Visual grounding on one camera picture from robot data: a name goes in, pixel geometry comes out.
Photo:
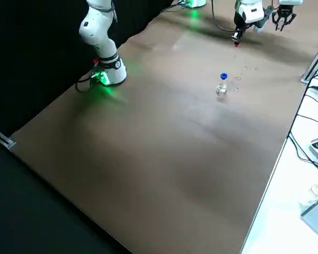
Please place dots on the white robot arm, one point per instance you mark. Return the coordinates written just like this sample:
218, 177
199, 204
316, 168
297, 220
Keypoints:
198, 2
100, 39

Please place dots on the clear blue-capped dropper bottle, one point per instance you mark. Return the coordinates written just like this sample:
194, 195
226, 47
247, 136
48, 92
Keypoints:
221, 90

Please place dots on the clear glass beaker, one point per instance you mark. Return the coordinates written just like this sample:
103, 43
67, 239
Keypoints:
316, 191

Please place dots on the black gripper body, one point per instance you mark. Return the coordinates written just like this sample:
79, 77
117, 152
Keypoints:
240, 21
285, 10

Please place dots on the aluminium frame profile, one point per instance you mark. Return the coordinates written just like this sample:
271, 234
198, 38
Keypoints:
2, 137

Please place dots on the metal camera post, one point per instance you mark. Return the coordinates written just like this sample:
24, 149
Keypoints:
314, 63

